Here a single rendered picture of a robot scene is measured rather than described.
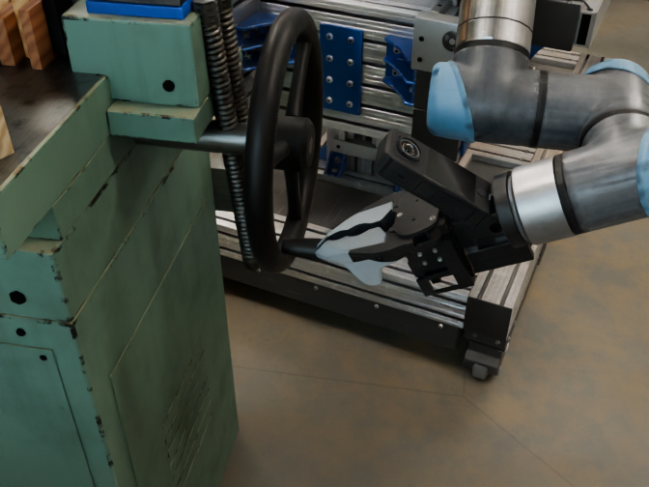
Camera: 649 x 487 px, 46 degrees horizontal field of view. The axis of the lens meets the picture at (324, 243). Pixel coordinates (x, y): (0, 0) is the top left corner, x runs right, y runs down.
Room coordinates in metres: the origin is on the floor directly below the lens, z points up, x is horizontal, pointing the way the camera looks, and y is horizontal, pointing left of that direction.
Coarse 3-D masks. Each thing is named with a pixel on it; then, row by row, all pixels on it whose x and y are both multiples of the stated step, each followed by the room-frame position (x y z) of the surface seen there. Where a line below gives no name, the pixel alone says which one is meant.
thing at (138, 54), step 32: (64, 32) 0.73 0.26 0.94; (96, 32) 0.72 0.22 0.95; (128, 32) 0.71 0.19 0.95; (160, 32) 0.71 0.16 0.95; (192, 32) 0.71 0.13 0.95; (96, 64) 0.72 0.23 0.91; (128, 64) 0.71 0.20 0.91; (160, 64) 0.71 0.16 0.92; (192, 64) 0.70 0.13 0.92; (128, 96) 0.72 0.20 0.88; (160, 96) 0.71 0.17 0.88; (192, 96) 0.70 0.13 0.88
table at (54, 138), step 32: (0, 64) 0.74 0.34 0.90; (64, 64) 0.74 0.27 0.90; (0, 96) 0.67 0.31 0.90; (32, 96) 0.67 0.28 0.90; (64, 96) 0.67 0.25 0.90; (96, 96) 0.69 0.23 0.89; (32, 128) 0.61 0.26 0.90; (64, 128) 0.62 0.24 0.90; (96, 128) 0.68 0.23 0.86; (128, 128) 0.70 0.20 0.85; (160, 128) 0.69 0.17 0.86; (192, 128) 0.68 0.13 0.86; (0, 160) 0.56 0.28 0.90; (32, 160) 0.56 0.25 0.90; (64, 160) 0.61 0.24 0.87; (0, 192) 0.51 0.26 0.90; (32, 192) 0.55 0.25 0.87; (0, 224) 0.50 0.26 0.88; (32, 224) 0.54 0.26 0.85; (0, 256) 0.49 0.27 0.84
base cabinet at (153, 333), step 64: (192, 192) 0.90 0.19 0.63; (128, 256) 0.69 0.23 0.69; (192, 256) 0.86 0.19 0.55; (0, 320) 0.57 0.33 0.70; (128, 320) 0.66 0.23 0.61; (192, 320) 0.83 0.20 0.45; (0, 384) 0.57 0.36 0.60; (64, 384) 0.56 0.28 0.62; (128, 384) 0.62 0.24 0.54; (192, 384) 0.79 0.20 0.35; (0, 448) 0.58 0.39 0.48; (64, 448) 0.56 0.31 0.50; (128, 448) 0.59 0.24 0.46; (192, 448) 0.76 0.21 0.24
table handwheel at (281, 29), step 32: (288, 32) 0.71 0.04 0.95; (320, 64) 0.85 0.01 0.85; (256, 96) 0.64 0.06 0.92; (320, 96) 0.86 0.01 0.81; (256, 128) 0.62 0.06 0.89; (288, 128) 0.72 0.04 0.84; (320, 128) 0.85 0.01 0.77; (256, 160) 0.61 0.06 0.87; (288, 160) 0.71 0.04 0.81; (256, 192) 0.60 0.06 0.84; (288, 192) 0.74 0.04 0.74; (256, 224) 0.59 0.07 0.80; (288, 224) 0.74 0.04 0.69; (256, 256) 0.61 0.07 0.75; (288, 256) 0.66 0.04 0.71
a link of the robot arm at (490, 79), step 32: (480, 0) 0.73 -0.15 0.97; (512, 0) 0.73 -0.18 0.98; (480, 32) 0.71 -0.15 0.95; (512, 32) 0.70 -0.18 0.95; (448, 64) 0.70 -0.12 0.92; (480, 64) 0.68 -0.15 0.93; (512, 64) 0.68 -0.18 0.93; (448, 96) 0.66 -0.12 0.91; (480, 96) 0.66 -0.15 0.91; (512, 96) 0.65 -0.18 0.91; (544, 96) 0.65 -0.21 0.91; (448, 128) 0.66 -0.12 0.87; (480, 128) 0.65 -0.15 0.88; (512, 128) 0.64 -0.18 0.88
